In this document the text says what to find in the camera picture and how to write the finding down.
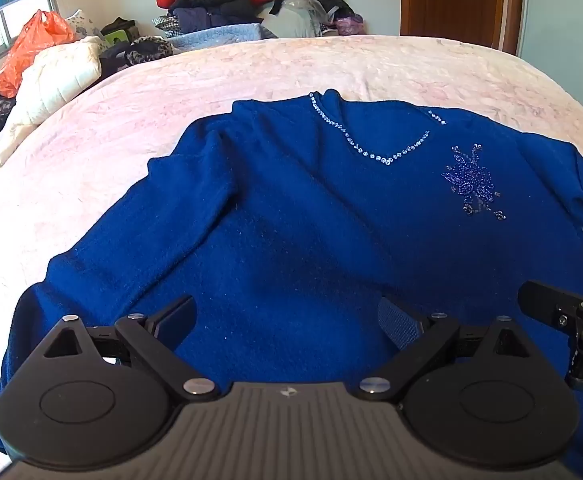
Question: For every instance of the cream quilted jacket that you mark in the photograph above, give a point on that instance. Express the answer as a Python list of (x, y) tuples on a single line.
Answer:
[(57, 75)]

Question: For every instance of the purple bag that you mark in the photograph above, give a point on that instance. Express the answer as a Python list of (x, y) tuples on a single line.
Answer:
[(351, 25)]

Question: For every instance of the light blue towel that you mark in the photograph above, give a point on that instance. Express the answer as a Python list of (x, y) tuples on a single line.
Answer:
[(220, 36)]

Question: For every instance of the dark patterned garment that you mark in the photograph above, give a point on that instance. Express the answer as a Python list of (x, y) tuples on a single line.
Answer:
[(125, 54)]

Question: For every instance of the pink bed blanket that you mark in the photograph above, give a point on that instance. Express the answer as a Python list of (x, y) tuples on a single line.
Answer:
[(67, 173)]

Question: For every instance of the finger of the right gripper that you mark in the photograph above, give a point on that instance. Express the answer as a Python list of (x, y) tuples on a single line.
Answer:
[(562, 311)]

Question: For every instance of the dark clothes pile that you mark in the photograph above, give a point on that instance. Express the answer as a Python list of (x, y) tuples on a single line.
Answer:
[(285, 18)]

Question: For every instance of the blue beaded sweater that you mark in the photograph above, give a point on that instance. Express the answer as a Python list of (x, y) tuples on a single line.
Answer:
[(287, 222)]

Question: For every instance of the orange plastic bag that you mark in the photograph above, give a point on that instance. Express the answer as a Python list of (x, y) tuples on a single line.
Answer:
[(44, 30)]

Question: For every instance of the brown wooden door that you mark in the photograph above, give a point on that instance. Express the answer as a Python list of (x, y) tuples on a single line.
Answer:
[(494, 24)]

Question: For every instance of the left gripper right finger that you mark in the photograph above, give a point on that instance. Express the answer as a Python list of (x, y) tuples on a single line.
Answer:
[(483, 396)]

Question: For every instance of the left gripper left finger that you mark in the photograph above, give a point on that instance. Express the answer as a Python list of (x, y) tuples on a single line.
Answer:
[(91, 397)]

